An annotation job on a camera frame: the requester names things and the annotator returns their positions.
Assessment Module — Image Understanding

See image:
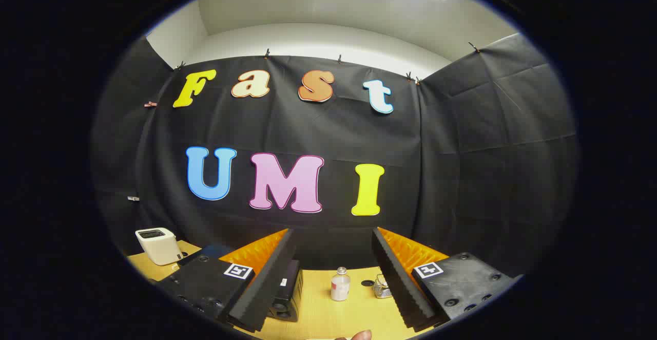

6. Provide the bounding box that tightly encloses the metal wire basket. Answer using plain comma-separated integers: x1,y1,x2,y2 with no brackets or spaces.
373,273,393,299

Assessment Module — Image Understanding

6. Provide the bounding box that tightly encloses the black toaster oven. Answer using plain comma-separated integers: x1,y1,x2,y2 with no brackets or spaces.
177,244,303,323

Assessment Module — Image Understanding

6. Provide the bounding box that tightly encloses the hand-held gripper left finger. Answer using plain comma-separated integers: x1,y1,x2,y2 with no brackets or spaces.
157,229,303,333

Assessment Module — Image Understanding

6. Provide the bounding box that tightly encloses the white bread toaster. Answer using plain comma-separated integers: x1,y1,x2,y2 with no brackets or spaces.
135,227,184,266

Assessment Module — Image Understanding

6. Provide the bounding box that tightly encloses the clear plastic bottle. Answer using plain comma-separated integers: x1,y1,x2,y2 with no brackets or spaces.
331,267,351,301

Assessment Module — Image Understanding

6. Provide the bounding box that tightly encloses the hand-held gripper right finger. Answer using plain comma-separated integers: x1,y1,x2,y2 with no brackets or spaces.
372,227,524,330

